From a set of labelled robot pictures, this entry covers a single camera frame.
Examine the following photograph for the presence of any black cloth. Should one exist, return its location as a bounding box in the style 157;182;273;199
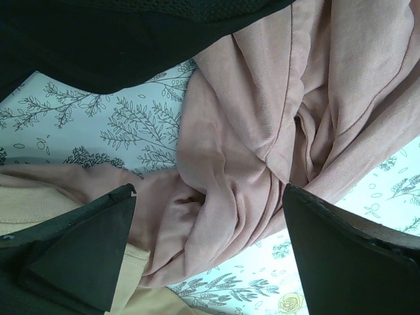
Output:
1;1;289;98

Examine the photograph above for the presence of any pink cloth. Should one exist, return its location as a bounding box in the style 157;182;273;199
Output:
1;1;419;287

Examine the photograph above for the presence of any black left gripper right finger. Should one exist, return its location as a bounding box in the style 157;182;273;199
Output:
282;184;419;315

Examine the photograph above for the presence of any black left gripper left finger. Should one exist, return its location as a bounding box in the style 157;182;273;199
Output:
1;184;136;312

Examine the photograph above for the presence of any beige cloth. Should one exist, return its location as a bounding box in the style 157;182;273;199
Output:
0;185;194;315

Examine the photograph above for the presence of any floral patterned table mat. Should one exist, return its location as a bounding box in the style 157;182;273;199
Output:
1;60;419;314

